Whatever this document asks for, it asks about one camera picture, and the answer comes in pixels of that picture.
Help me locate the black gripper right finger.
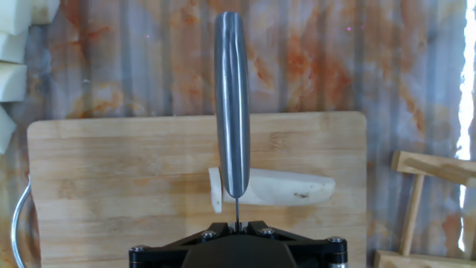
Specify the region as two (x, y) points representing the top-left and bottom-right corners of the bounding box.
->
(239, 219), (349, 268)

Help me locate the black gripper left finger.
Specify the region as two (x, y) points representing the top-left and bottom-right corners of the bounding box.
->
(128, 220), (237, 268)

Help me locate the steel cleaver knife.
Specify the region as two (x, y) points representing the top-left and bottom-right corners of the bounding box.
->
(213, 10), (251, 232)

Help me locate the long white radish piece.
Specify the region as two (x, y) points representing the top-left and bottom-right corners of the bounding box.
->
(222, 167), (336, 207)

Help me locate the white radish chunk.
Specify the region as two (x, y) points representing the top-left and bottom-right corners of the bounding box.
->
(0, 29), (29, 64)
(0, 0), (61, 36)
(0, 61), (28, 103)
(0, 105), (18, 156)

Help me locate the wooden cutting board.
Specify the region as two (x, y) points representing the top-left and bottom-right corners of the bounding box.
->
(10, 110), (368, 268)

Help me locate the wooden peg knife rack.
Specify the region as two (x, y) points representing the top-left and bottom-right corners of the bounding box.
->
(373, 150), (476, 268)

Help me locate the marble pattern table mat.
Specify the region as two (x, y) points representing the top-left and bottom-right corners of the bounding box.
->
(0, 0), (476, 268)

